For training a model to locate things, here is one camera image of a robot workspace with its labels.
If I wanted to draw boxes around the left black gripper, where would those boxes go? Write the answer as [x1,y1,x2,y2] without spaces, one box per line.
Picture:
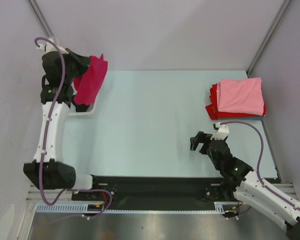
[62,48,93,84]

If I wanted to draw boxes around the magenta t shirt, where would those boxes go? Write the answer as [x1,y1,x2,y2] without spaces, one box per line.
[73,54,108,105]

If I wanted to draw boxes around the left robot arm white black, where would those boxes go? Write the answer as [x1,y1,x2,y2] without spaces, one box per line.
[23,48,101,200]

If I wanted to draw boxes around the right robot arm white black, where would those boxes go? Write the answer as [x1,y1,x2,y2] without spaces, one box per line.
[190,131,300,240]

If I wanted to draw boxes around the red folded t shirt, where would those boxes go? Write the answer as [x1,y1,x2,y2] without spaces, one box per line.
[205,84,267,120]

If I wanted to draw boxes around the black t shirt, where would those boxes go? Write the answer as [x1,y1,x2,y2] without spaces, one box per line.
[75,104,90,113]

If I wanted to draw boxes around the white plastic basket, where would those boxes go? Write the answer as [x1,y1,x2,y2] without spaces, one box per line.
[68,95,98,119]

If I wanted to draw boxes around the pink folded t shirt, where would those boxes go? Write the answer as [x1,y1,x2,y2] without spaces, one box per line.
[216,77,265,116]

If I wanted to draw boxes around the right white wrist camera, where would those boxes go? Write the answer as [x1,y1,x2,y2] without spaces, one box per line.
[210,122,230,141]

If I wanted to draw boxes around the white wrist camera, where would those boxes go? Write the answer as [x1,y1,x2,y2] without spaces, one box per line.
[210,122,230,141]
[37,37,68,54]

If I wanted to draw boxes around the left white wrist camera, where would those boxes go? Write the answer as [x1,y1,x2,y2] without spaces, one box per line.
[37,37,68,54]

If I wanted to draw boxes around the white slotted cable duct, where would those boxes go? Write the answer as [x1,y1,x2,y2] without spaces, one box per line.
[36,202,238,215]

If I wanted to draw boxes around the left corner aluminium post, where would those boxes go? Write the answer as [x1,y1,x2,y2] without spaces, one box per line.
[26,0,54,37]

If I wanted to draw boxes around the corner aluminium post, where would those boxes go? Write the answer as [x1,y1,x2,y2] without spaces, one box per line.
[26,0,54,37]
[245,0,293,77]

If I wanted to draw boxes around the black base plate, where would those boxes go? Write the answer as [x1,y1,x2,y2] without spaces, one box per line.
[71,176,237,211]

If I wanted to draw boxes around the right corner aluminium post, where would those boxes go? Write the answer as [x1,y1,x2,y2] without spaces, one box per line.
[245,0,293,77]

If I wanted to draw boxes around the aluminium frame rail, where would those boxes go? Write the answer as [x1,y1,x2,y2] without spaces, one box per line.
[25,182,299,203]

